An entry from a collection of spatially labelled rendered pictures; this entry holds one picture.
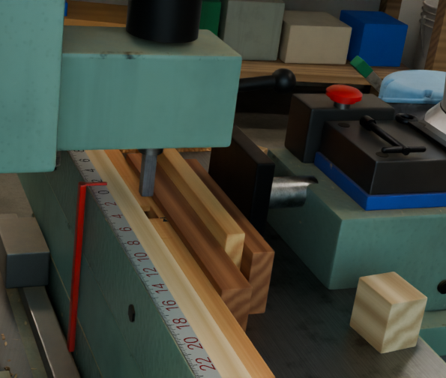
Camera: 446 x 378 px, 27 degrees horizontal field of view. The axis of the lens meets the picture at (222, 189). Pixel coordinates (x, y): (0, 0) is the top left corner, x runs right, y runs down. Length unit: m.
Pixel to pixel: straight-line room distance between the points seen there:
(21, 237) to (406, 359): 0.37
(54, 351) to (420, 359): 0.29
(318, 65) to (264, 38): 0.25
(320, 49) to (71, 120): 3.19
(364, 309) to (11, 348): 0.30
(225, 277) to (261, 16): 3.10
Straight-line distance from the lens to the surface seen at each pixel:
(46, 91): 0.59
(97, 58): 0.63
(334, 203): 0.72
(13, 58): 0.58
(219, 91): 0.66
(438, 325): 0.77
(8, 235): 0.86
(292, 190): 0.74
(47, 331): 0.79
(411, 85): 1.33
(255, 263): 0.65
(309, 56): 3.78
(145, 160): 0.70
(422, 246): 0.74
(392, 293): 0.65
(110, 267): 0.65
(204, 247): 0.65
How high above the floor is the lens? 1.24
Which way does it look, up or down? 23 degrees down
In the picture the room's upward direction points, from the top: 8 degrees clockwise
